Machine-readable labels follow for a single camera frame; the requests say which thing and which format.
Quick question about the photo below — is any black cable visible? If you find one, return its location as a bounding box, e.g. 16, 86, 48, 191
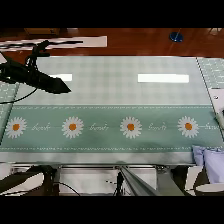
53, 180, 82, 197
0, 86, 38, 105

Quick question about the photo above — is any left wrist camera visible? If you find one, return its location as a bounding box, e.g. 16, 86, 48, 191
25, 39, 52, 69

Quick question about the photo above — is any light blue shirt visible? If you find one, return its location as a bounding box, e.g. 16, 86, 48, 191
191, 144, 224, 185

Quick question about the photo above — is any long white board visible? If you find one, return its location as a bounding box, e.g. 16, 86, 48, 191
0, 35, 109, 53

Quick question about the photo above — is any silver frame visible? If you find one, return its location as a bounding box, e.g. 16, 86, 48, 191
0, 161, 224, 197

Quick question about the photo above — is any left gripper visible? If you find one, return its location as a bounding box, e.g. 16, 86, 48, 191
31, 70, 63, 95

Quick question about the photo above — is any blue round disc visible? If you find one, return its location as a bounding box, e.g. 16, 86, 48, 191
169, 31, 185, 43

